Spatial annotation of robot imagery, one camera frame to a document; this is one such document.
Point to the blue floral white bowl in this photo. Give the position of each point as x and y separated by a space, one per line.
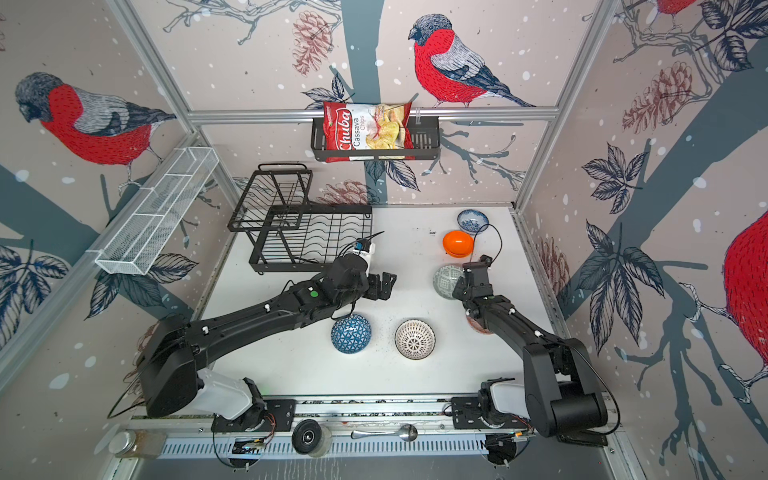
472 221

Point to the blue triangle patterned bowl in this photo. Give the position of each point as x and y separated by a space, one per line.
351 334

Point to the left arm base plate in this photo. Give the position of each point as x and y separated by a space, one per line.
270 415

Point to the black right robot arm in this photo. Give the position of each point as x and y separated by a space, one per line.
563 393

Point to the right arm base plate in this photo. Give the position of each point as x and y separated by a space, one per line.
466 414

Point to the metal spoon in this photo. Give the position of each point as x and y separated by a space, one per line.
406 433

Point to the brown white patterned bowl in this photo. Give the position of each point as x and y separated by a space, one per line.
415 339

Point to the glass jar metal lid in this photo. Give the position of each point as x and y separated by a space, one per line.
137 444

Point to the black wire dish rack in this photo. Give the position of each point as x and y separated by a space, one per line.
289 232

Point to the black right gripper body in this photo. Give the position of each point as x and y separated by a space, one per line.
460 292

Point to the white wire mesh basket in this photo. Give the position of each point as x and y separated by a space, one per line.
140 239

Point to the black remote device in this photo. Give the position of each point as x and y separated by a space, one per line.
586 438

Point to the red cassava chips bag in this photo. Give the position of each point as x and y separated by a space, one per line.
350 128

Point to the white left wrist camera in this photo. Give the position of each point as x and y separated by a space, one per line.
365 247

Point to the green patterned bowl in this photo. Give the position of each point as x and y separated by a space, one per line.
445 280

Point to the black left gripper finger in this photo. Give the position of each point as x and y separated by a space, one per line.
388 279
383 292

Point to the orange plastic bowl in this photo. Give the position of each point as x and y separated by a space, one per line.
458 244

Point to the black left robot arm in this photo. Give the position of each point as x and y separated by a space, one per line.
172 363

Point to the dark wall shelf basket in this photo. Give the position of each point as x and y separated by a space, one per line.
418 140

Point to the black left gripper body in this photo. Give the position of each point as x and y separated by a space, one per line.
373 289

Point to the red orange patterned bowl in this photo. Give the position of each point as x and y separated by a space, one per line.
477 327

